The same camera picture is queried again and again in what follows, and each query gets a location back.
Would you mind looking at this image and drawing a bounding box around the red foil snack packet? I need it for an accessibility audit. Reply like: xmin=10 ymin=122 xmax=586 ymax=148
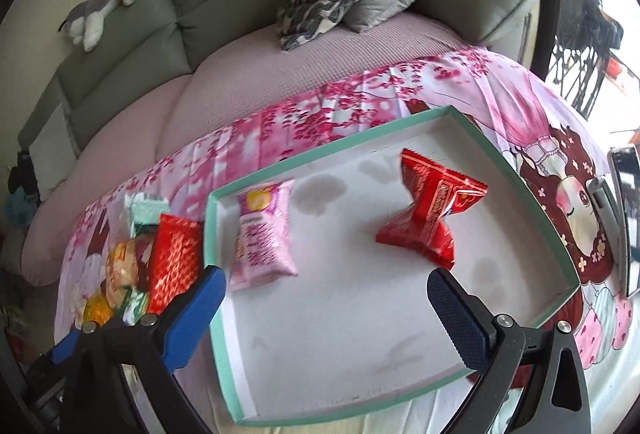
xmin=146 ymin=214 xmax=203 ymax=315

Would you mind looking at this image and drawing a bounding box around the yellow orange snack packet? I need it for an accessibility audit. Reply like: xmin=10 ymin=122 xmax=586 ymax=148
xmin=104 ymin=235 xmax=154 ymax=310

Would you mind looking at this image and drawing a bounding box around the pink snack packet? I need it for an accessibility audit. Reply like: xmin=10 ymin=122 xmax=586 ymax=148
xmin=229 ymin=179 xmax=298 ymax=291

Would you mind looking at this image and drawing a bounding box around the green white snack packet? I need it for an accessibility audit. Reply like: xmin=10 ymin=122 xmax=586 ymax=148
xmin=124 ymin=192 xmax=170 ymax=238

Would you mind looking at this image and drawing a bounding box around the red bow-shaped snack packet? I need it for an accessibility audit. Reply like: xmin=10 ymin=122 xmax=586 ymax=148
xmin=375 ymin=149 xmax=488 ymax=270

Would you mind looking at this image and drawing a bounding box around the orange round wrapped snack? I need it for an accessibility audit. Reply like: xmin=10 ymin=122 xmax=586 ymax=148
xmin=82 ymin=291 xmax=114 ymax=326

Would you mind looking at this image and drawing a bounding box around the teal shallow cardboard tray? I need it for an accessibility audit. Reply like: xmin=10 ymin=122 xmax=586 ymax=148
xmin=204 ymin=106 xmax=580 ymax=426

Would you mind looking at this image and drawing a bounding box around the pink cartoon print blanket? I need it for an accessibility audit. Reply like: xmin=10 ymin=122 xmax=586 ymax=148
xmin=54 ymin=48 xmax=639 ymax=433

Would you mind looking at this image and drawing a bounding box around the dark clothes pile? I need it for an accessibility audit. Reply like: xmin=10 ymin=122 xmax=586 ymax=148
xmin=4 ymin=151 xmax=40 ymax=229

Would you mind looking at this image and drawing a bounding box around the pink textured sofa cover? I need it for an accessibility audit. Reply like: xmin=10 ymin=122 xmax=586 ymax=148
xmin=21 ymin=12 xmax=466 ymax=285

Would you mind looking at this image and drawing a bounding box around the pale green cushion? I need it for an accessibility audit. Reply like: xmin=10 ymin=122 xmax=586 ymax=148
xmin=28 ymin=104 xmax=77 ymax=201

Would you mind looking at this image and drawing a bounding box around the grey white plush cat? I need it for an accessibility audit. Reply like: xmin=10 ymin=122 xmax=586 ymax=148
xmin=58 ymin=0 xmax=136 ymax=52

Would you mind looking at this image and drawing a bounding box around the grey green sofa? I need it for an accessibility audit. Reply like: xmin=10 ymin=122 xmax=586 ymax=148
xmin=17 ymin=0 xmax=537 ymax=150

